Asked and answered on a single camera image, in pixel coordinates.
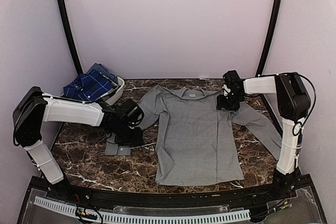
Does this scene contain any white slotted cable duct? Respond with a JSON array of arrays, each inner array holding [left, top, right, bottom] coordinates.
[[34, 196, 250, 224]]

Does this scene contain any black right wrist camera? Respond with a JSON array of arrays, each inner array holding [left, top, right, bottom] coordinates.
[[223, 70, 245, 95]]

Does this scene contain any grey long sleeve shirt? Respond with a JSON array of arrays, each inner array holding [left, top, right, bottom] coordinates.
[[139, 86, 281, 186]]

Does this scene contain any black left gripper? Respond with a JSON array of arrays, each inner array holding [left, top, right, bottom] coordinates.
[[114, 121, 144, 146]]

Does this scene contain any black right frame post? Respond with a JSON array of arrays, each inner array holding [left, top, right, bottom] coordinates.
[[255, 0, 281, 77]]

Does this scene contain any black left frame post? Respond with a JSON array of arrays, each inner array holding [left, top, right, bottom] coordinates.
[[57, 0, 83, 74]]

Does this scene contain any blue small-check shirt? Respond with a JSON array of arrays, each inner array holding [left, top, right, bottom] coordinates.
[[86, 63, 118, 84]]

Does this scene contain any black frame post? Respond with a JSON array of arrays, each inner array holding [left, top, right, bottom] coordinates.
[[57, 0, 83, 74], [255, 0, 281, 77]]

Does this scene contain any black white checked shirt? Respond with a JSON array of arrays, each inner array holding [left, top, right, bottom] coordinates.
[[101, 88, 118, 99]]

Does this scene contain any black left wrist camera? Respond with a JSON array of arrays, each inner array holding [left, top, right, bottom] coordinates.
[[119, 99, 144, 127]]

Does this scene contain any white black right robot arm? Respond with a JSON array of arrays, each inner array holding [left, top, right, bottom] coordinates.
[[216, 70, 316, 175]]

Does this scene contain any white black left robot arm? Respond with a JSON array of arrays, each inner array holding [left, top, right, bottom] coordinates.
[[13, 87, 144, 201]]

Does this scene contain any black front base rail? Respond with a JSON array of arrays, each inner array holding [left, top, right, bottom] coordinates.
[[31, 175, 313, 210]]

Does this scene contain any white laundry basket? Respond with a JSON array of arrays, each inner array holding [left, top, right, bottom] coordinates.
[[60, 76, 125, 105]]

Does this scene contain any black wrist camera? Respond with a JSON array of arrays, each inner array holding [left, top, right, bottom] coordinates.
[[119, 99, 144, 127], [223, 70, 245, 95]]

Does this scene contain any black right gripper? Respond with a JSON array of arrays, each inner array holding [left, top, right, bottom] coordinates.
[[216, 91, 244, 110]]

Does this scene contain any blue plaid shirt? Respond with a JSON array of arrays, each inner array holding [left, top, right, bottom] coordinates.
[[62, 70, 114, 102]]

